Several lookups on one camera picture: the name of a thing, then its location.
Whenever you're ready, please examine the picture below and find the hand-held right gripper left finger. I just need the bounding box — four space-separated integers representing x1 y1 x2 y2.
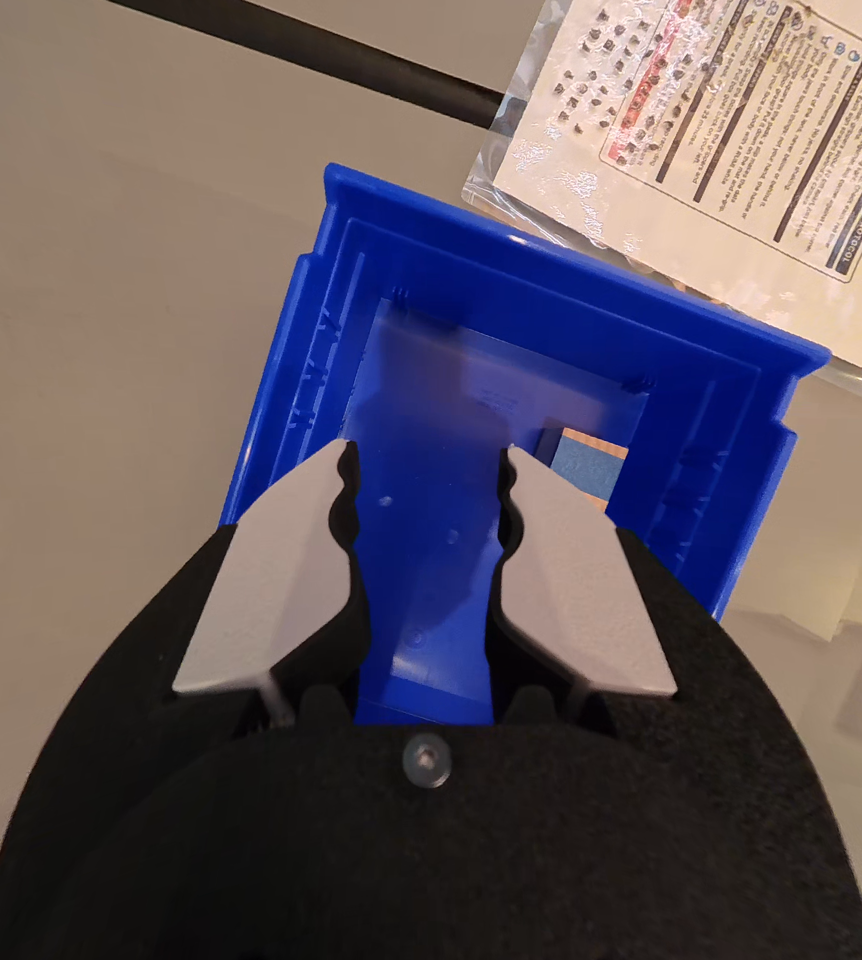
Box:
172 438 372 725

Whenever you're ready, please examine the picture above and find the printed sheet in clear sleeve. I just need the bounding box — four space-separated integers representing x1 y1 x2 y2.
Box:
461 0 862 410

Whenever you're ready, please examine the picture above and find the blue plastic bin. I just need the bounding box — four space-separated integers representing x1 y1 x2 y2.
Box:
219 161 831 730

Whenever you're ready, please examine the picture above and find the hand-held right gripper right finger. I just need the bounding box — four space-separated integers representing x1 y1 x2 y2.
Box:
483 444 679 721

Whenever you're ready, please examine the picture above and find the white paper sheet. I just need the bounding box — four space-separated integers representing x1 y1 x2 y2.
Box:
723 555 862 645

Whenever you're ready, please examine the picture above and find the black metal bar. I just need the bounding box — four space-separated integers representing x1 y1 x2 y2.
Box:
104 0 508 130

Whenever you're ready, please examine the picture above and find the wooden cube with blue face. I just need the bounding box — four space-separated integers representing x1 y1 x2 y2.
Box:
536 426 631 517

